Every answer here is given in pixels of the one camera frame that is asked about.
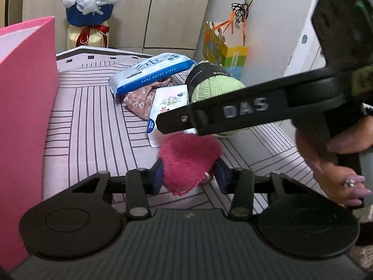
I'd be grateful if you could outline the white door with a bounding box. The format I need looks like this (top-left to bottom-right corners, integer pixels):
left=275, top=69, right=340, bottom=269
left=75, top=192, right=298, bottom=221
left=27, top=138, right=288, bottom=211
left=284, top=0, right=328, bottom=78

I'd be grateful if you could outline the blue wet wipes pack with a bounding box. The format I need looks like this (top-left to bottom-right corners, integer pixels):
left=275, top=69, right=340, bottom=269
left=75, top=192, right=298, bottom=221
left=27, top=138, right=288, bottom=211
left=109, top=52, right=196, bottom=96

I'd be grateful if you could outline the flower bouquet in blue wrap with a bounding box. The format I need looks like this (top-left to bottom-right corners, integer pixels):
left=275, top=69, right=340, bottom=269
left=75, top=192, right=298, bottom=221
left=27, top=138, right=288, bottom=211
left=57, top=0, right=126, bottom=49

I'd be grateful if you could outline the beige wooden wardrobe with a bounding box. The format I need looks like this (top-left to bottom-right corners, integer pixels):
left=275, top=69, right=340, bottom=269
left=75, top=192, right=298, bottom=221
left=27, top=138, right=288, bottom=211
left=22, top=0, right=216, bottom=53

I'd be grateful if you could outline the small white tissue pack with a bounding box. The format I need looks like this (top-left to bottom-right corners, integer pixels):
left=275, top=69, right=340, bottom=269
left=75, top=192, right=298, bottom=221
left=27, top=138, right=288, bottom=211
left=146, top=84, right=199, bottom=148

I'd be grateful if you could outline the striped tablecloth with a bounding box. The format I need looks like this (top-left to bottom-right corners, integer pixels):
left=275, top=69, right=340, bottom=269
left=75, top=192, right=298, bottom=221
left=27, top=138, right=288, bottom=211
left=42, top=46, right=330, bottom=215

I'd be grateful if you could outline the green yarn ball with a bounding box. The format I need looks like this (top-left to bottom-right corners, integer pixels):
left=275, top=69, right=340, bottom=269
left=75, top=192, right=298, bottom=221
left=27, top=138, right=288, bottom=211
left=185, top=61, right=247, bottom=139

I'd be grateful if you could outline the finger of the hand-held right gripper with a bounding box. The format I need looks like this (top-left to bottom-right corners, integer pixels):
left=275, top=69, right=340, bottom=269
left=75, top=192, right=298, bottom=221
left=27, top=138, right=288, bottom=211
left=156, top=104, right=210, bottom=137

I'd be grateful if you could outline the black hanging cord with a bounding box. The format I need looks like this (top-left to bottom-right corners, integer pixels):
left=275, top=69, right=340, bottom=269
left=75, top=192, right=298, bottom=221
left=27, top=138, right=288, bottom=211
left=231, top=0, right=254, bottom=24

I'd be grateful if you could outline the person's right hand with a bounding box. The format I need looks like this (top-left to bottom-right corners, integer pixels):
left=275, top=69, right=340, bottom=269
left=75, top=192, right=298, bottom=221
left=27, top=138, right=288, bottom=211
left=295, top=118, right=373, bottom=209

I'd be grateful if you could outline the colourful paper gift bag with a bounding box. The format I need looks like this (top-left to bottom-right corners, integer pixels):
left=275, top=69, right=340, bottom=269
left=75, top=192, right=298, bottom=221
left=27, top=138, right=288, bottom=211
left=203, top=20, right=249, bottom=79

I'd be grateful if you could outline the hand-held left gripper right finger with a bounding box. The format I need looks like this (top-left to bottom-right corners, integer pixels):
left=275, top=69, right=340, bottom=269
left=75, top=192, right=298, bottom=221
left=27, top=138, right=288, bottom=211
left=214, top=157, right=311, bottom=221

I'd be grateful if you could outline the pink floral cloth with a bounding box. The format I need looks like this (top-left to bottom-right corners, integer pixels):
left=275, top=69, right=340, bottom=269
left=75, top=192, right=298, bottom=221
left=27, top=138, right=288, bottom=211
left=123, top=77, right=175, bottom=121

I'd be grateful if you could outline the pink cardboard box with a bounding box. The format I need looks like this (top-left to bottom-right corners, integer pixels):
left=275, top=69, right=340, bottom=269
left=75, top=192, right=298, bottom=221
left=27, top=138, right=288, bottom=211
left=0, top=17, right=60, bottom=272

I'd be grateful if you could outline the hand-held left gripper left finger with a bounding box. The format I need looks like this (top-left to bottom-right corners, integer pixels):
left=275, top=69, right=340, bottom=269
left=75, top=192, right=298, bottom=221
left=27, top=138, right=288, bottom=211
left=70, top=159, right=165, bottom=221

